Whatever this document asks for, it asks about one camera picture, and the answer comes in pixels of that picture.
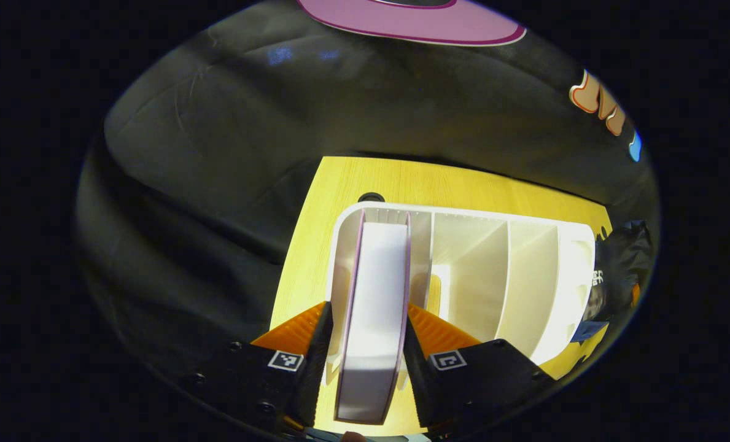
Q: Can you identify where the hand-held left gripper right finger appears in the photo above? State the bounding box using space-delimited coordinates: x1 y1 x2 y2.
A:
402 302 556 430

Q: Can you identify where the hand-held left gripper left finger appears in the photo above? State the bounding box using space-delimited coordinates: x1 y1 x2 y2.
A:
187 301 335 430

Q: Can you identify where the blue schoolbag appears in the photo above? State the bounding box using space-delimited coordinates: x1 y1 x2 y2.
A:
570 220 655 343

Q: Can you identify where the black backdrop cloth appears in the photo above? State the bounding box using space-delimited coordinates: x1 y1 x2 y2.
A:
76 0 657 381

